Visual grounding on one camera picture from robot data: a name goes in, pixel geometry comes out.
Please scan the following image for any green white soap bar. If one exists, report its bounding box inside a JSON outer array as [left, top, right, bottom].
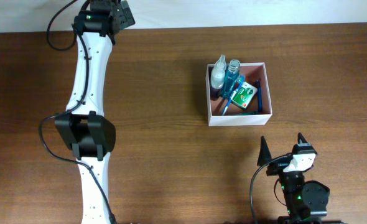
[[231, 82, 258, 110]]

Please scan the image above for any white cardboard box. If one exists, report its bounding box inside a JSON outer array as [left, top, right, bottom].
[[205, 62, 272, 126]]

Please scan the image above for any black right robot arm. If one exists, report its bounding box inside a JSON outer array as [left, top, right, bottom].
[[257, 133, 330, 223]]

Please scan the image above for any blue mouthwash bottle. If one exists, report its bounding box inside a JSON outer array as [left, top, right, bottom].
[[221, 59, 240, 99]]

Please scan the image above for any blue white toothbrush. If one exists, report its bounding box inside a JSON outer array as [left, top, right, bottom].
[[221, 75, 245, 116]]

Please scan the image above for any green red toothpaste tube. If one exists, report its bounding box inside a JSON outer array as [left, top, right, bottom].
[[233, 111, 259, 116]]

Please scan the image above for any blue disposable razor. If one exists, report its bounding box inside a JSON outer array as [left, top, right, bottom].
[[255, 79, 262, 113]]

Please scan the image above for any clear bottle purple liquid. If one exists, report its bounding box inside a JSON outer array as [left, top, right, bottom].
[[210, 55, 226, 100]]

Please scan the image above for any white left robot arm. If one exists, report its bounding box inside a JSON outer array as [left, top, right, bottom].
[[52, 1, 135, 223]]

